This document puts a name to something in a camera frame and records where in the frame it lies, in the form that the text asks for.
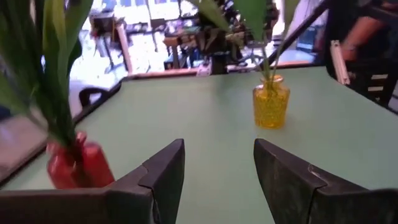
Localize aluminium extrusion bar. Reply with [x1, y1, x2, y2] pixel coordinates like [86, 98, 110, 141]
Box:
[330, 39, 351, 85]

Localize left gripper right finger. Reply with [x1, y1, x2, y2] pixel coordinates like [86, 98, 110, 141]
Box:
[253, 138, 398, 224]

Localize yellow textured glass vase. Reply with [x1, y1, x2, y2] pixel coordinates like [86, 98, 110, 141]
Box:
[252, 74, 291, 130]

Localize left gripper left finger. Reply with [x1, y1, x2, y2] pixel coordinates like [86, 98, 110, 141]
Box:
[0, 138, 186, 224]

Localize wooden table end board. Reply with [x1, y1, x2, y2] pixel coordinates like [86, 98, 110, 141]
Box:
[124, 60, 327, 82]

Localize silver mounting bracket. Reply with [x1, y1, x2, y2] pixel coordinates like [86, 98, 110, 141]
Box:
[195, 63, 212, 77]

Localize red ribbed glass vase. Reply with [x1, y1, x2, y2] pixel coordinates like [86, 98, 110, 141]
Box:
[45, 130, 116, 190]

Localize green leaves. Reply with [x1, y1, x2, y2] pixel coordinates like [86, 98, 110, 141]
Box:
[0, 0, 78, 150]

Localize black table edge frame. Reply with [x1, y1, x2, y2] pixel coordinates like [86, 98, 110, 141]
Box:
[0, 63, 398, 187]

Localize black drawer cabinet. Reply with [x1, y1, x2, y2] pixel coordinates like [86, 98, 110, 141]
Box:
[348, 46, 398, 113]

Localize person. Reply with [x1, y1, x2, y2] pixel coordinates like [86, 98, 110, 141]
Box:
[340, 0, 398, 63]

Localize black diagonal frame strut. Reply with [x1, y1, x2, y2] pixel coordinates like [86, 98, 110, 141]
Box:
[267, 0, 329, 66]

